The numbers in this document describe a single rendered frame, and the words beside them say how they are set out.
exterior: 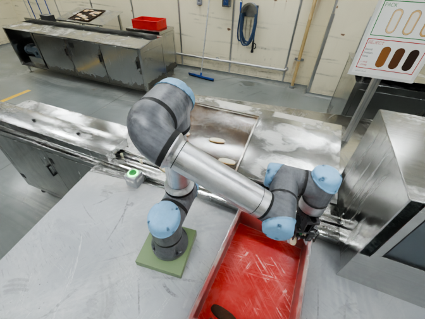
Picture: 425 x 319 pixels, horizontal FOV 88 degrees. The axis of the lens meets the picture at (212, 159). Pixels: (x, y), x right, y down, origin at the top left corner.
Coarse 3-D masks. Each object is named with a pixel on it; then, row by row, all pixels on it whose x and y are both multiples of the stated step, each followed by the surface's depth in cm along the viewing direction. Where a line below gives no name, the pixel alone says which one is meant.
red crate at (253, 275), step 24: (240, 240) 98; (264, 240) 99; (240, 264) 90; (264, 264) 91; (288, 264) 91; (216, 288) 84; (240, 288) 84; (264, 288) 84; (288, 288) 84; (240, 312) 78; (264, 312) 78; (288, 312) 78
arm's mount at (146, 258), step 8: (192, 232) 96; (192, 240) 94; (144, 248) 91; (144, 256) 89; (152, 256) 89; (184, 256) 89; (144, 264) 87; (152, 264) 87; (160, 264) 87; (168, 264) 87; (176, 264) 87; (184, 264) 87; (168, 272) 85; (176, 272) 85
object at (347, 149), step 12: (204, 96) 205; (264, 108) 190; (276, 108) 191; (288, 108) 191; (324, 120) 177; (336, 120) 178; (348, 120) 178; (360, 120) 179; (372, 120) 179; (360, 132) 165; (132, 144) 149; (348, 144) 154; (348, 156) 144; (96, 168) 131; (108, 168) 131; (144, 180) 124; (336, 204) 115
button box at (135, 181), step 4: (132, 168) 121; (140, 172) 119; (124, 176) 117; (128, 176) 116; (136, 176) 116; (140, 176) 119; (128, 180) 118; (132, 180) 116; (136, 180) 117; (140, 180) 121; (128, 184) 120; (132, 184) 119; (136, 184) 118; (140, 184) 122; (136, 188) 120
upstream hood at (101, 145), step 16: (0, 112) 157; (16, 112) 158; (32, 112) 158; (16, 128) 148; (32, 128) 143; (48, 128) 143; (64, 128) 144; (80, 128) 144; (64, 144) 137; (80, 144) 132; (96, 144) 132; (112, 144) 132
